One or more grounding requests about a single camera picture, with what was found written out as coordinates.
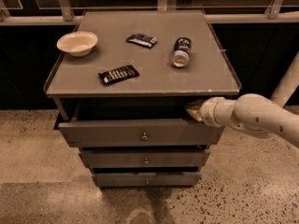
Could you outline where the grey top drawer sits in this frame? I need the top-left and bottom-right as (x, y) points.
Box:
(59, 119), (223, 147)

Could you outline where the grey drawer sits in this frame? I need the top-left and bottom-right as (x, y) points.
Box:
(93, 172), (200, 188)
(59, 119), (223, 147)
(80, 149), (210, 168)

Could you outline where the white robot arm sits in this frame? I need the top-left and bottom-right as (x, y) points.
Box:
(185, 52), (299, 147)

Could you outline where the grey middle drawer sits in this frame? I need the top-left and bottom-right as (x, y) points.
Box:
(80, 149), (210, 168)

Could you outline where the grey drawer cabinet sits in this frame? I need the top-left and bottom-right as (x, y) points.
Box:
(45, 10), (241, 176)

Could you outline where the grey bottom drawer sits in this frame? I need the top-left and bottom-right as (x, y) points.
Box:
(93, 172), (200, 188)

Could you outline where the blue soda can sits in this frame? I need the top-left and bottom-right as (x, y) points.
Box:
(172, 37), (192, 68)

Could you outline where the black chocolate bar wrapper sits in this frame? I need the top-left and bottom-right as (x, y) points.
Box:
(98, 65), (139, 85)

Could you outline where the blue snack packet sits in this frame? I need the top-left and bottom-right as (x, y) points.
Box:
(126, 34), (157, 49)

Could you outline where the white bowl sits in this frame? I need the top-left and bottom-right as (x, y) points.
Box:
(56, 31), (98, 57)

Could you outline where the metal railing frame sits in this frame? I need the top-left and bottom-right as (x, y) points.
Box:
(0, 0), (299, 26)

